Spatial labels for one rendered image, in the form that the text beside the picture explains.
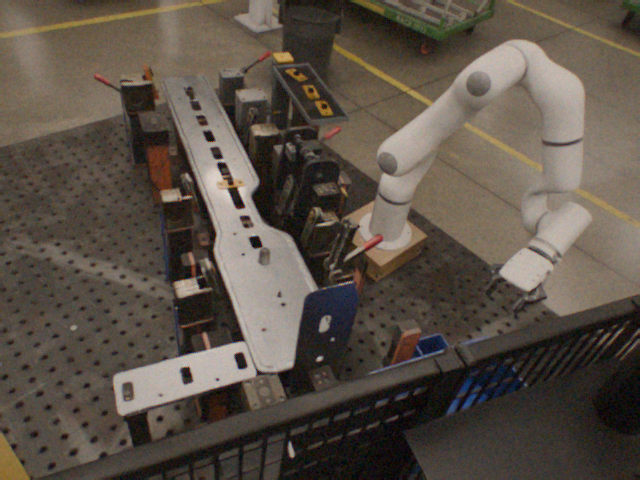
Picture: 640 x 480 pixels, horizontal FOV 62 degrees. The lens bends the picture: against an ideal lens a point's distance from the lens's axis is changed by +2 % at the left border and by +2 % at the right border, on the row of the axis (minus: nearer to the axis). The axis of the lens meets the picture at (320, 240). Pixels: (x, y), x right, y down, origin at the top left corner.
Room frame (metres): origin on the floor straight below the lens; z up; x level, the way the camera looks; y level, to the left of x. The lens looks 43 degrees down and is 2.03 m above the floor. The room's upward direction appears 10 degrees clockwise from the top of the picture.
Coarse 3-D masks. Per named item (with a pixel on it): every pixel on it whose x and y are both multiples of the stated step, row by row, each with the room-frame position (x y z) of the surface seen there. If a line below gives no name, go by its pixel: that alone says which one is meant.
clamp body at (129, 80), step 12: (120, 84) 1.68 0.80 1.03; (132, 84) 1.65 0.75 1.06; (144, 84) 1.67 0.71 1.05; (132, 96) 1.65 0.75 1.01; (144, 96) 1.67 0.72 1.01; (132, 108) 1.65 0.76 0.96; (144, 108) 1.67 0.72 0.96; (132, 120) 1.66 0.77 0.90; (132, 132) 1.65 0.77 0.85; (132, 144) 1.65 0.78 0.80; (132, 156) 1.69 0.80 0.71; (144, 156) 1.66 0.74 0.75; (132, 168) 1.62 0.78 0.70
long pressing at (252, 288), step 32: (192, 128) 1.53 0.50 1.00; (224, 128) 1.56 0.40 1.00; (192, 160) 1.36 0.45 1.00; (224, 160) 1.38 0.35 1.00; (224, 192) 1.22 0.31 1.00; (224, 224) 1.08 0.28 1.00; (256, 224) 1.10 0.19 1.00; (224, 256) 0.96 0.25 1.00; (256, 256) 0.98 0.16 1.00; (288, 256) 1.00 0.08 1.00; (256, 288) 0.87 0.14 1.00; (288, 288) 0.89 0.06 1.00; (256, 320) 0.77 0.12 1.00; (288, 320) 0.78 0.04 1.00; (256, 352) 0.68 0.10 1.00; (288, 352) 0.69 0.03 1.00
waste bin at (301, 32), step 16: (288, 0) 3.88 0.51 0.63; (304, 0) 3.82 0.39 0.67; (320, 0) 3.83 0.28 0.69; (336, 0) 3.90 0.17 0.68; (288, 16) 3.91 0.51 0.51; (304, 16) 3.83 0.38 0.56; (320, 16) 3.85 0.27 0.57; (336, 16) 3.95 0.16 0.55; (288, 32) 3.91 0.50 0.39; (304, 32) 3.85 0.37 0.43; (320, 32) 3.88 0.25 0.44; (336, 32) 4.02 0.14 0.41; (288, 48) 3.91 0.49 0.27; (304, 48) 3.86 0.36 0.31; (320, 48) 3.90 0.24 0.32; (320, 64) 3.92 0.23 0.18
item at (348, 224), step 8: (336, 224) 0.92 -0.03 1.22; (344, 224) 0.93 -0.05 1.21; (352, 224) 0.93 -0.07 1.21; (336, 232) 0.91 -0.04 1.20; (344, 232) 0.94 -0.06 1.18; (352, 232) 0.92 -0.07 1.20; (336, 240) 0.94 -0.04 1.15; (344, 240) 0.91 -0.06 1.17; (336, 248) 0.94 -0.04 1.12; (344, 248) 0.91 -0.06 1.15; (336, 256) 0.92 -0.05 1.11; (344, 256) 0.92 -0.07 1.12; (328, 264) 0.93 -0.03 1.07; (336, 264) 0.91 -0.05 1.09
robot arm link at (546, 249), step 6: (534, 240) 1.07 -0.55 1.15; (540, 240) 1.06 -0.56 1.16; (528, 246) 1.07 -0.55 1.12; (534, 246) 1.05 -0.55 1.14; (540, 246) 1.04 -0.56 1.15; (546, 246) 1.04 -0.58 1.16; (552, 246) 1.04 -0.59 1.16; (540, 252) 1.03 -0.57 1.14; (546, 252) 1.02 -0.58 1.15; (552, 252) 1.03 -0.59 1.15; (558, 252) 1.03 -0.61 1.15; (552, 258) 1.02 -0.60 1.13; (558, 258) 1.03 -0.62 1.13; (552, 264) 1.03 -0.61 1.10
